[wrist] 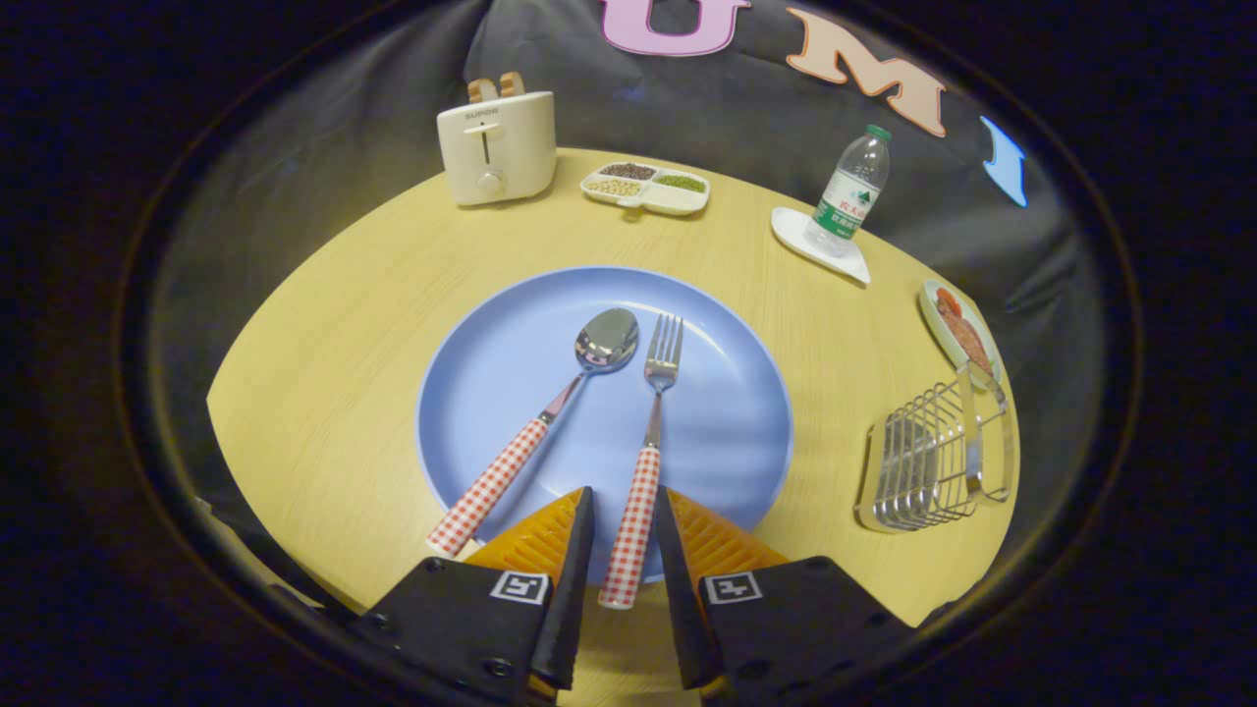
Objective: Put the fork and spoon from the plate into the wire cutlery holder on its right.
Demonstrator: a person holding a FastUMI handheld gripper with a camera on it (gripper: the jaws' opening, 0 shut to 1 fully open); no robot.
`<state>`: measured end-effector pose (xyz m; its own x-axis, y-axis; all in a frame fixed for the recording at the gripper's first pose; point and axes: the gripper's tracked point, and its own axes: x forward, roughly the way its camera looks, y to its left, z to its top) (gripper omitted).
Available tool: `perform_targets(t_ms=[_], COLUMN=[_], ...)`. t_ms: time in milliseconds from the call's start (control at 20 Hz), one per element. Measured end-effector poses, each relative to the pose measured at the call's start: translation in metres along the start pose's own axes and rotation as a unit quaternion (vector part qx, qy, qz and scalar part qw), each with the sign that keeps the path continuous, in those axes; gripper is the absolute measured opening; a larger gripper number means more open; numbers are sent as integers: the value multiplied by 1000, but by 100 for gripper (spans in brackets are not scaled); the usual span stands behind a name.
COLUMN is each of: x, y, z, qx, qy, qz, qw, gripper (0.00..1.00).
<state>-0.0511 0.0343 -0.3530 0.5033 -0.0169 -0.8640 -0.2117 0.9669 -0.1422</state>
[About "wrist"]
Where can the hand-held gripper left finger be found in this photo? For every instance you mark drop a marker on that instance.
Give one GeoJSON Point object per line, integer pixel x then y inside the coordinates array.
{"type": "Point", "coordinates": [574, 589]}

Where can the toast bread slice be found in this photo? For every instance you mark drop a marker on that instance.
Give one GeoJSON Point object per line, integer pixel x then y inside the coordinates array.
{"type": "Point", "coordinates": [481, 90]}
{"type": "Point", "coordinates": [512, 84]}

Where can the blue plate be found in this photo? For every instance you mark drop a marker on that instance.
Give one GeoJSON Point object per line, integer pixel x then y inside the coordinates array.
{"type": "Point", "coordinates": [727, 412]}

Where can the cream toaster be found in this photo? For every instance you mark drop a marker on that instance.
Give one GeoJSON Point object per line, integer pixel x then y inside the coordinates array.
{"type": "Point", "coordinates": [511, 147]}

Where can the metal cutlery drainer basket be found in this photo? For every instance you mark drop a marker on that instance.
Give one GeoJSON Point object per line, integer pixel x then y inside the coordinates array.
{"type": "Point", "coordinates": [923, 462]}

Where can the white square coaster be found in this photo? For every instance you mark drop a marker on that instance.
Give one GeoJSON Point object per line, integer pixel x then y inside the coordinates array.
{"type": "Point", "coordinates": [791, 231]}

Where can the white divided dish with beans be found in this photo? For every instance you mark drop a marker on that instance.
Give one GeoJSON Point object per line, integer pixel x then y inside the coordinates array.
{"type": "Point", "coordinates": [673, 199]}

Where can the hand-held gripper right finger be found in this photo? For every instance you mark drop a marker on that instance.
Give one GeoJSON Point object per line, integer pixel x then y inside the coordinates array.
{"type": "Point", "coordinates": [678, 589]}

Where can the clear water bottle green cap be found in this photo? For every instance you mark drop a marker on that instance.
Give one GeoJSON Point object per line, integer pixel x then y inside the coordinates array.
{"type": "Point", "coordinates": [847, 196]}

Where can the black backdrop cloth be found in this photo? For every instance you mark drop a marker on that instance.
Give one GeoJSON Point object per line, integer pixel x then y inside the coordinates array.
{"type": "Point", "coordinates": [295, 157]}

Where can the green plate with meat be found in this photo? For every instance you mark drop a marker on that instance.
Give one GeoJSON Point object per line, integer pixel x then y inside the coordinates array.
{"type": "Point", "coordinates": [957, 329]}

